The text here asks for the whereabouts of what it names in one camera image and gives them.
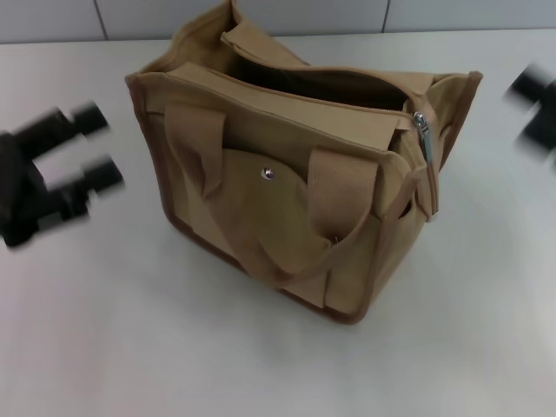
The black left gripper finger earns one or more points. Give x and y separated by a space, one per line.
65 123
87 187

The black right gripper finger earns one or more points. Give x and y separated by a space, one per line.
540 139
534 84

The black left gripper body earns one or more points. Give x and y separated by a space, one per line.
19 195

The silver zipper pull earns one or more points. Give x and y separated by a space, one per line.
423 134

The khaki canvas food bag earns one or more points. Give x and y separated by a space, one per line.
278 191

